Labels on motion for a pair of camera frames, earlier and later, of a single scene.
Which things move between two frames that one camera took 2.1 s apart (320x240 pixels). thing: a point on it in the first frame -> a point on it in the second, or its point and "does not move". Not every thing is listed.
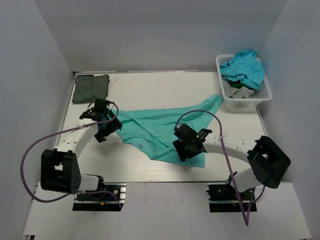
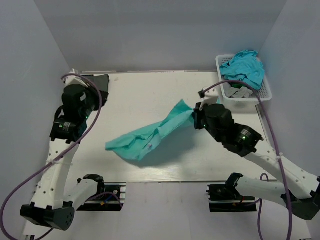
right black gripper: x=179 y=146 -> x=198 y=111
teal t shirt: x=154 y=129 -> x=138 y=144
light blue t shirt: x=245 y=67 does not move
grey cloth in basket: x=242 y=92 does not move
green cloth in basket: x=238 y=85 does not move
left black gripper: x=114 y=125 -> x=90 y=91
